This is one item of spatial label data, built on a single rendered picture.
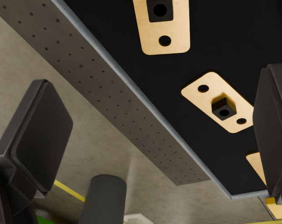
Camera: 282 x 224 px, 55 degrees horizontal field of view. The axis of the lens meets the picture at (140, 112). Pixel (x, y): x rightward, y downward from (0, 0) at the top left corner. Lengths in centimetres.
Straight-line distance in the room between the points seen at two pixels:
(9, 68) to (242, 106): 190
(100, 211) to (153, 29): 260
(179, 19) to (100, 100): 78
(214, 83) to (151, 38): 7
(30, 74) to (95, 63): 121
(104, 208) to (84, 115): 101
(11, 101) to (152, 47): 215
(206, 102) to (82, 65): 65
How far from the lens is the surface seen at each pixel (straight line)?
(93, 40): 22
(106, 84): 90
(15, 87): 220
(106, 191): 284
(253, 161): 35
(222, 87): 25
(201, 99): 26
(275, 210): 49
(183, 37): 21
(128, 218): 395
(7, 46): 195
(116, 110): 99
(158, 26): 21
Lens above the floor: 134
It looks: 41 degrees down
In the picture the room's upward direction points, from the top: 172 degrees counter-clockwise
